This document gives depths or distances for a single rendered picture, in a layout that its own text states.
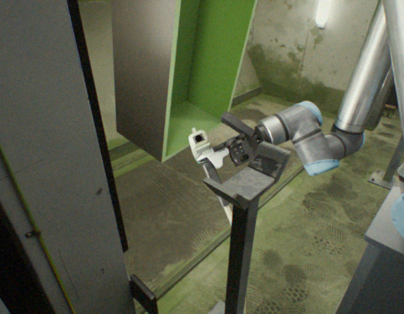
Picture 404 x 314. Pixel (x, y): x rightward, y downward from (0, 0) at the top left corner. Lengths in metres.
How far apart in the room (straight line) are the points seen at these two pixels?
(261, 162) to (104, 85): 2.16
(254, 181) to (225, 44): 1.51
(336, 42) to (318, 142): 2.31
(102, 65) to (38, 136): 1.93
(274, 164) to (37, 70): 0.38
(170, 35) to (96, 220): 0.73
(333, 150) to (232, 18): 1.01
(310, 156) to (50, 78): 0.67
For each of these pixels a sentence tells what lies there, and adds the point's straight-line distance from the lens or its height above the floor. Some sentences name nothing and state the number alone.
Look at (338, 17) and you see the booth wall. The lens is 3.09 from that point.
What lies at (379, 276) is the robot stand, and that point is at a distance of 1.01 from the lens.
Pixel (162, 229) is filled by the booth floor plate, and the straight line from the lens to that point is 1.65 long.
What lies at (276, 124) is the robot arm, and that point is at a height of 0.89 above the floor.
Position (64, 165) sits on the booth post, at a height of 0.96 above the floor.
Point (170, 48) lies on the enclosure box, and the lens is 1.14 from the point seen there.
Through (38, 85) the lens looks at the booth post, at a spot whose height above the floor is 1.10.
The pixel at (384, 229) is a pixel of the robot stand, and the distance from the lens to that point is 0.96.
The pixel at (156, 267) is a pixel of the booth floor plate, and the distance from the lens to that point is 1.49.
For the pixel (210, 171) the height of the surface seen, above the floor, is 0.77.
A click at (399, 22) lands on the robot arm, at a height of 1.17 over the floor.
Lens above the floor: 1.23
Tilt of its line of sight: 32 degrees down
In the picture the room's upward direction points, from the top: straight up
